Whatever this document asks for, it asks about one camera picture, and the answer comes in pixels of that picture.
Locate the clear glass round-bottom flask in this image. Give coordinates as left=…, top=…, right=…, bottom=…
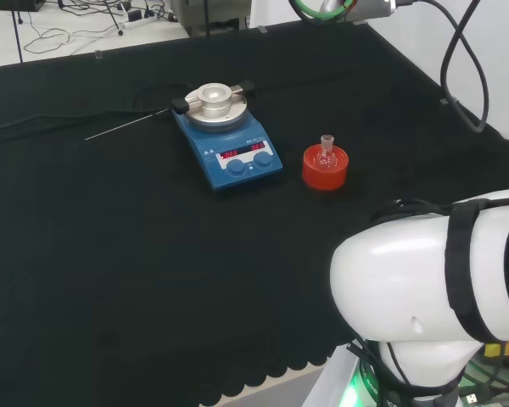
left=316, top=134, right=338, bottom=173

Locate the heater with blue base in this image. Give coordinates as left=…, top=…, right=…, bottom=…
left=171, top=79, right=284, bottom=196

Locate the black bench cloth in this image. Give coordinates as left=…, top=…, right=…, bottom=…
left=0, top=19, right=509, bottom=407

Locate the thin metal probe rod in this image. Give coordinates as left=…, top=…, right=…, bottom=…
left=84, top=109, right=171, bottom=142

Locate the grey equipment cabinet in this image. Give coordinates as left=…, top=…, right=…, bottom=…
left=182, top=0, right=254, bottom=40

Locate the white power strip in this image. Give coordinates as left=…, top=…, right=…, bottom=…
left=121, top=8, right=159, bottom=30

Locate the black tripod leg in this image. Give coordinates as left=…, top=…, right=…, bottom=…
left=104, top=0, right=126, bottom=37

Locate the yellow stop button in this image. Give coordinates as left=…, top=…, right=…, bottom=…
left=484, top=341, right=509, bottom=369

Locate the orange round flask ring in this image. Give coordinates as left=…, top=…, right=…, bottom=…
left=301, top=143, right=350, bottom=191

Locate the thin black probe cable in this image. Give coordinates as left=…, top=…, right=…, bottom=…
left=127, top=82, right=187, bottom=113

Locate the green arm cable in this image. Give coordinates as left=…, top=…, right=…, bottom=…
left=288, top=0, right=360, bottom=25

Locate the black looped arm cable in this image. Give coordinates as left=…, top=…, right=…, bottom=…
left=423, top=0, right=489, bottom=134

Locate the black floor cable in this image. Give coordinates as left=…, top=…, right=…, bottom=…
left=23, top=0, right=124, bottom=57

